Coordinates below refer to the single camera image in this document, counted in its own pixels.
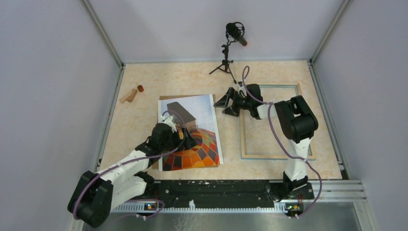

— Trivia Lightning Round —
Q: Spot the wooden block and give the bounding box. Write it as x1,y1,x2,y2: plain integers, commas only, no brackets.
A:
119,90,132,103
126,89,138,103

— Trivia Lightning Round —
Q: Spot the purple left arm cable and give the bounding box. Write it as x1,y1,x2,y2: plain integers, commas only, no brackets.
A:
72,110,187,220

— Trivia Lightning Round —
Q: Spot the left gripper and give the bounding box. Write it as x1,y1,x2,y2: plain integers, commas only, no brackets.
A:
160,126,198,153

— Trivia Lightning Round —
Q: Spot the hot air balloon photo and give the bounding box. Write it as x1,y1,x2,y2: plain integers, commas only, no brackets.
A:
157,94,224,172

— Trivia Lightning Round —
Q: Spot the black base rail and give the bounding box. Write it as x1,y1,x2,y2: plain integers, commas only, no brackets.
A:
153,180,315,209

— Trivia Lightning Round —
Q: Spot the black microphone on tripod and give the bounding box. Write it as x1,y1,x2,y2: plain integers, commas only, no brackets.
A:
209,22,248,84

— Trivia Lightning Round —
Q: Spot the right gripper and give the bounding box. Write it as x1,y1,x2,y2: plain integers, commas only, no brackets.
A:
214,88,252,117

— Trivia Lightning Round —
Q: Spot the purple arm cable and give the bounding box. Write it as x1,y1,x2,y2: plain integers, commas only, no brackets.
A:
72,110,187,220
242,65,322,219

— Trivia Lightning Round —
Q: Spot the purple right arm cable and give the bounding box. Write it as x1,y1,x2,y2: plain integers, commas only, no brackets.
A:
242,65,322,219

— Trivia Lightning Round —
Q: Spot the small brown cylinder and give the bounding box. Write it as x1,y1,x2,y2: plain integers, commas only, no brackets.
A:
137,85,144,92

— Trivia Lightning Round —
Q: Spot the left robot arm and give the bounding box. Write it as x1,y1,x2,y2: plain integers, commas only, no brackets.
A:
67,122,197,228

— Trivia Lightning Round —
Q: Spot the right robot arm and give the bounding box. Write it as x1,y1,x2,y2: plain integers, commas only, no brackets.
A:
213,82,319,198

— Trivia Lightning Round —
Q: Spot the wooden picture frame blue edge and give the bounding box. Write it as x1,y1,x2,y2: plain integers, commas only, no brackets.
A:
240,83,302,160

